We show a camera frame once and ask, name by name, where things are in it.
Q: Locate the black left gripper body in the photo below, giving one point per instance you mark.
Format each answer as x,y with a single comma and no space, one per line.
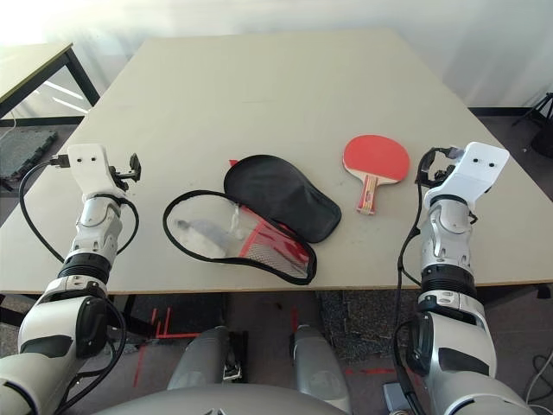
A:
121,176

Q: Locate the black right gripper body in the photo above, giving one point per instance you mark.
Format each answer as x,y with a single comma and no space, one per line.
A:
440,176

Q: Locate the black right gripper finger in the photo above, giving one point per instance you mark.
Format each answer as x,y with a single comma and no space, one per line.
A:
425,175

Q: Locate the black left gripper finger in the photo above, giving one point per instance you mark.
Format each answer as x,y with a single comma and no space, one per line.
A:
135,167

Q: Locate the red ping-pong paddle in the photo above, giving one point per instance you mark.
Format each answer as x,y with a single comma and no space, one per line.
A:
376,155

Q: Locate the white grey plush ball charm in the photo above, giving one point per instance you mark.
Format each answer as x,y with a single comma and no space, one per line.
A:
203,235

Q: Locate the red black paddle case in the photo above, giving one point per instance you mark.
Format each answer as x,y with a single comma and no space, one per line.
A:
281,194

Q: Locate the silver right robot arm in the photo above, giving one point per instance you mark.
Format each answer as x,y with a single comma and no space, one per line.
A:
449,233

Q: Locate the grey interlocking foam mat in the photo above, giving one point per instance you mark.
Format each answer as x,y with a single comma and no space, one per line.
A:
21,149

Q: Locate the black tripod stand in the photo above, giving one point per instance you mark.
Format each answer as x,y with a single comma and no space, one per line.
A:
548,104

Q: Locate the dark speckled floor mat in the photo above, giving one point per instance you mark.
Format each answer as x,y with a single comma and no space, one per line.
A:
363,317

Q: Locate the grey left robot leg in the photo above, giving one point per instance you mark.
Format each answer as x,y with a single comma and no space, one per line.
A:
198,359

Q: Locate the grey robot leg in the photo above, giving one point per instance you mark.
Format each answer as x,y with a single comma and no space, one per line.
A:
319,367
198,359

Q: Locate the grey right robot leg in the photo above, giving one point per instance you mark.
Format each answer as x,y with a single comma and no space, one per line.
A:
319,367

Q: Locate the grey foot pedal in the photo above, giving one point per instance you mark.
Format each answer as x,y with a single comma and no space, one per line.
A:
395,395

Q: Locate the grey robot torso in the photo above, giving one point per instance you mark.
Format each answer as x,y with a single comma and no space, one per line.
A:
216,404

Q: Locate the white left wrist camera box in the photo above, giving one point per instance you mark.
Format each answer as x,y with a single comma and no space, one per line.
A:
88,164

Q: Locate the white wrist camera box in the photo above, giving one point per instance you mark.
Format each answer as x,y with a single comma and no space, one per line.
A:
475,173
88,164

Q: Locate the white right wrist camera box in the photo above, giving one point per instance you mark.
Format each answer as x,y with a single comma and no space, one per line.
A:
475,173

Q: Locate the beige side table black frame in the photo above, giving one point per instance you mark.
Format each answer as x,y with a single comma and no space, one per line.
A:
30,65

